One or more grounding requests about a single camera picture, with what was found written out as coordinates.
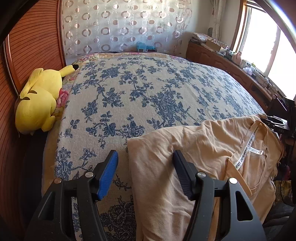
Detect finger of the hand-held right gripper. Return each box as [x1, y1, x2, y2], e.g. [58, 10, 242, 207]
[261, 116, 290, 131]

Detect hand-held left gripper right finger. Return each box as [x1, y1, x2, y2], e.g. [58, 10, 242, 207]
[173, 150, 265, 241]

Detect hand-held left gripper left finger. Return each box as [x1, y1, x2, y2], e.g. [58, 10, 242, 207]
[23, 149, 119, 241]

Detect beige printed t-shirt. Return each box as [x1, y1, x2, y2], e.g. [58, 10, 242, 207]
[127, 113, 285, 241]

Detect wooden low cabinet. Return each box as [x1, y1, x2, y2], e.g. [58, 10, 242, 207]
[186, 40, 290, 114]

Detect wooden framed window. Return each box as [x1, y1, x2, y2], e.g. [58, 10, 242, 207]
[231, 0, 296, 99]

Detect blue floral bedspread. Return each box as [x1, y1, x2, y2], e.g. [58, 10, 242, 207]
[42, 53, 269, 241]

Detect pink floral quilt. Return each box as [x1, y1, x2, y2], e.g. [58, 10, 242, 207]
[57, 51, 169, 109]

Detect yellow plush toy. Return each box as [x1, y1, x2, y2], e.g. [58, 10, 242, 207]
[14, 64, 79, 135]

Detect cardboard box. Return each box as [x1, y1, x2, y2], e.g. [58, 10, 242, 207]
[205, 39, 224, 52]

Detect folded floral cloth stack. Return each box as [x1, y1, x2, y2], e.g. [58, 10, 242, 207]
[190, 32, 209, 42]

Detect white patterned window curtain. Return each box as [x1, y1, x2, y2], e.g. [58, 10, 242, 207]
[209, 0, 246, 48]

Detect blue tissue box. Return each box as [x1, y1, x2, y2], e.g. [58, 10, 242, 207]
[136, 42, 158, 53]

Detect sheer circle-patterned curtain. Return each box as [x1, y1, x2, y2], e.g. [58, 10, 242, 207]
[60, 0, 194, 61]

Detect wooden slatted wardrobe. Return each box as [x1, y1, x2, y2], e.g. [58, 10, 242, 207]
[0, 0, 67, 232]

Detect power strip with cables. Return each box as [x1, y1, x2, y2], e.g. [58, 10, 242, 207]
[253, 70, 279, 90]

